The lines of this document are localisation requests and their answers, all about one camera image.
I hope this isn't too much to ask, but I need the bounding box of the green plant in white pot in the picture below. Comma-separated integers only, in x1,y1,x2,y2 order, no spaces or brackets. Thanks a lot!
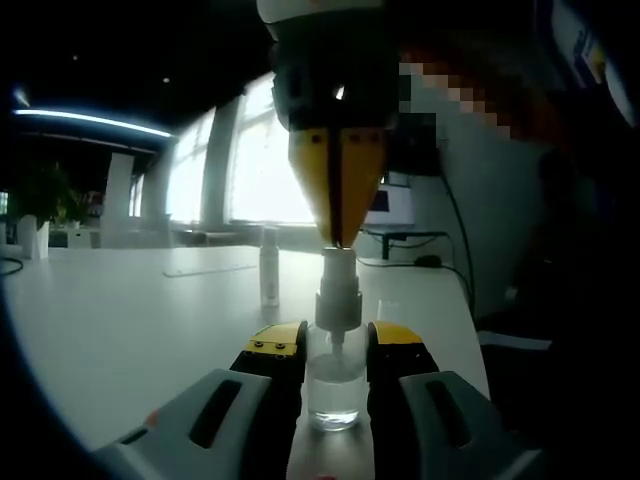
7,162,99,260

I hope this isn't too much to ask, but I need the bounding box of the white worn device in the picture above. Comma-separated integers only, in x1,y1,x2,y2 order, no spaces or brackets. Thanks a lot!
542,0,640,129

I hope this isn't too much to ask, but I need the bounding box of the white pump bottle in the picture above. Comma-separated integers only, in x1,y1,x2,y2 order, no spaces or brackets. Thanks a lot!
258,225,283,308

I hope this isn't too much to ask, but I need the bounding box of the clear glass pump bottle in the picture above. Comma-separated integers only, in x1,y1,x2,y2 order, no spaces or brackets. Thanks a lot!
303,246,367,433

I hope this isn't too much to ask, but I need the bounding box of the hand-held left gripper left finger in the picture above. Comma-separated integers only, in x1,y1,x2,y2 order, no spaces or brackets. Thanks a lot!
92,319,310,480

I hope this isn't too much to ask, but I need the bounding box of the black laptop stand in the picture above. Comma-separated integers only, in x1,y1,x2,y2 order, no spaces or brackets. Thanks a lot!
358,225,450,262

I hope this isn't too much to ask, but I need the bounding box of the ceiling light strip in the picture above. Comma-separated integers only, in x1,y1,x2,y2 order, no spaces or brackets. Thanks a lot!
13,108,172,138

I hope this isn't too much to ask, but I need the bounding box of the person's black clothing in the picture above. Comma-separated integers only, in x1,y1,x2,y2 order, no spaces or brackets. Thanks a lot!
479,144,640,480

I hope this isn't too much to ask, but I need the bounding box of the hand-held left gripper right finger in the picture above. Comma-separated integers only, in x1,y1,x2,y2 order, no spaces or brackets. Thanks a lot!
366,319,546,480

